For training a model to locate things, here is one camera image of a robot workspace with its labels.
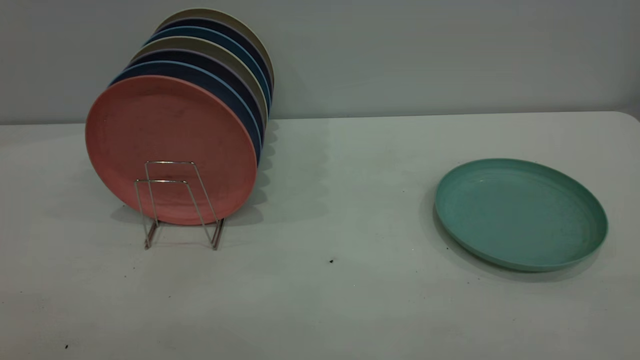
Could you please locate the blue plate light-blue rim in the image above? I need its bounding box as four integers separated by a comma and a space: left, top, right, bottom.
109, 60, 264, 166

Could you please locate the teal blue round plate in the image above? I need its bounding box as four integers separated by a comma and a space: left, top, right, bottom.
145, 26, 272, 109

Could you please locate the pink round plate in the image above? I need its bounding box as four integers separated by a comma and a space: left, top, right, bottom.
85, 75, 258, 226

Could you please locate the green round plate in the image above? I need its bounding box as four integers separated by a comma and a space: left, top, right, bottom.
434, 158, 609, 273

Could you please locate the navy plate purple rim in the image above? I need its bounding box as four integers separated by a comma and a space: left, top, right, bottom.
127, 48, 266, 134
157, 17, 274, 96

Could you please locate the metal wire plate rack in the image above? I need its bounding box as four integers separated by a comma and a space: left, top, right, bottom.
133, 160, 225, 251

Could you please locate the beige round plate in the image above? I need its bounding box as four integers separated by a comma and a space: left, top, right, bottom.
131, 36, 269, 122
155, 7, 275, 87

